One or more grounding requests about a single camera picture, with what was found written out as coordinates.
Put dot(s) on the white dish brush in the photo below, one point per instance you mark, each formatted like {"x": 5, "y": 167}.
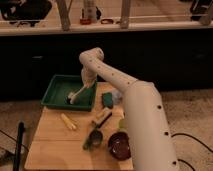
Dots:
{"x": 73, "y": 95}

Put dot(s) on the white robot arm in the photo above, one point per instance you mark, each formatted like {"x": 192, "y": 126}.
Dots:
{"x": 149, "y": 135}

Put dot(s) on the green plastic tray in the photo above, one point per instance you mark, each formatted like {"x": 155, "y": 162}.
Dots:
{"x": 60, "y": 86}

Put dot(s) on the green sponge block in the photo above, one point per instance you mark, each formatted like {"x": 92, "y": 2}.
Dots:
{"x": 107, "y": 100}

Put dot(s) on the clear plastic cup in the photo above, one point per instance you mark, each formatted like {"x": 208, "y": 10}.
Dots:
{"x": 116, "y": 96}

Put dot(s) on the green apple toy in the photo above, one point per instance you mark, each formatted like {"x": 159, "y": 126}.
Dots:
{"x": 122, "y": 127}

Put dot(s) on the yellow corn cob toy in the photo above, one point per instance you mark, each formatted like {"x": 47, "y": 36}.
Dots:
{"x": 68, "y": 122}

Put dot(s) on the dark red bowl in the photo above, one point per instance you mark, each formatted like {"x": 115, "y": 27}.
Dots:
{"x": 118, "y": 146}

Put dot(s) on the wooden table board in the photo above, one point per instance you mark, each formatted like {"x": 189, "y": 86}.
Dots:
{"x": 57, "y": 148}

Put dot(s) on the black pole on floor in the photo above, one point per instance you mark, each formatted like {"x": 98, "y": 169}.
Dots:
{"x": 17, "y": 157}

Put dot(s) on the black bag on shelf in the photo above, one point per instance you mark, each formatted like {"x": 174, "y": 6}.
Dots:
{"x": 30, "y": 11}

